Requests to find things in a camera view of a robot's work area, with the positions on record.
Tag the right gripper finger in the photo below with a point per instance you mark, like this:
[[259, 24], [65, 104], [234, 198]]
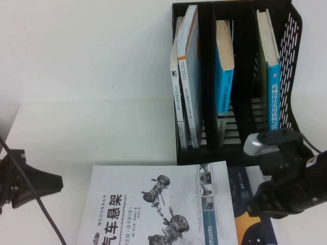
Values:
[[270, 199]]

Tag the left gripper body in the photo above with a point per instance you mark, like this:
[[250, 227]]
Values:
[[10, 176]]

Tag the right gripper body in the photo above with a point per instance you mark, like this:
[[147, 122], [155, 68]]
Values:
[[283, 166]]

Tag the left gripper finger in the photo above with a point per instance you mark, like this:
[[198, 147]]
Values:
[[41, 182]]

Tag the white car suspension book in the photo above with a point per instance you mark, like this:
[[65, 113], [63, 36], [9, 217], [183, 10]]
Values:
[[127, 191]]

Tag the blue paperback yellowed pages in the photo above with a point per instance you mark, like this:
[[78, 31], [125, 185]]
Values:
[[224, 89]]

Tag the dark navy robot book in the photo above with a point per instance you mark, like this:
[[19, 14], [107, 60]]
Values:
[[240, 189]]

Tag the blue hardcover mechanical design book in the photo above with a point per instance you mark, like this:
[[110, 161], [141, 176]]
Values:
[[274, 102]]

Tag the black plastic book stand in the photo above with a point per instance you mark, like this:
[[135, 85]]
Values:
[[204, 157]]

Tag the thin white spine book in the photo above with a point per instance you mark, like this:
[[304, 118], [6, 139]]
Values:
[[176, 102]]

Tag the white book orange trim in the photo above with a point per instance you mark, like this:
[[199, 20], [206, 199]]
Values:
[[191, 76]]

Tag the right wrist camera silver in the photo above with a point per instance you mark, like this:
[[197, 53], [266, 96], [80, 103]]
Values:
[[253, 145]]

